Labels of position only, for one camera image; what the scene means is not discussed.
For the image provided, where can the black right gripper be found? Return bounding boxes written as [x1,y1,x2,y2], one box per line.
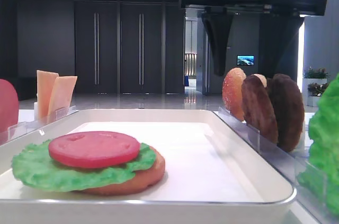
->
[179,0,327,82]

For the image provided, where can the brown meat patty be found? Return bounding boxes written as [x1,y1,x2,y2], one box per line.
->
[241,75,278,145]
[267,74,305,152]

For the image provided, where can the red tomato slice on tray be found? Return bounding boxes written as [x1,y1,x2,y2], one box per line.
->
[48,131,140,169]

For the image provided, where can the red tomato slice in holder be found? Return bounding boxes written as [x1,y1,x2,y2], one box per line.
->
[0,79,19,132]

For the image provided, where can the green lettuce leaf on tray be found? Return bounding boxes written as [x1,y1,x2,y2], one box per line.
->
[12,140,156,192]

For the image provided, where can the bun top outer right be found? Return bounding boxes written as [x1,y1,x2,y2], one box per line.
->
[253,74,267,88]

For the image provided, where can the bun top inner right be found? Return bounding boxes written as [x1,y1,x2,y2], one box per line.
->
[222,67,246,121]

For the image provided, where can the white planter with flowers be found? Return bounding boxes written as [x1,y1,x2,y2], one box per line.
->
[302,67,328,107]

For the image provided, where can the dark double doors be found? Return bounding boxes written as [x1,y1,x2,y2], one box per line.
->
[75,2,184,94]

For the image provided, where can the white rectangular metal tray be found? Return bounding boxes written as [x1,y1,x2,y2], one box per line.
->
[1,109,297,223]

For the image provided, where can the bottom bun slice on tray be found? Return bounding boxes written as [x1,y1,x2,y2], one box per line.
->
[79,146,165,196]

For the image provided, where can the wall display screen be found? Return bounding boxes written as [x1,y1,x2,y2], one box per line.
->
[237,55,254,66]

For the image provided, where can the clear right long rail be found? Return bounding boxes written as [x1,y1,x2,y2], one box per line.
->
[215,107,338,223]

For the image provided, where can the clear long rail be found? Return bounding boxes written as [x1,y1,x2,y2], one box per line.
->
[215,107,338,223]
[1,105,77,145]

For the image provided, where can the clear left long rail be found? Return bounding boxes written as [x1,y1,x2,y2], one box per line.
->
[1,105,77,145]

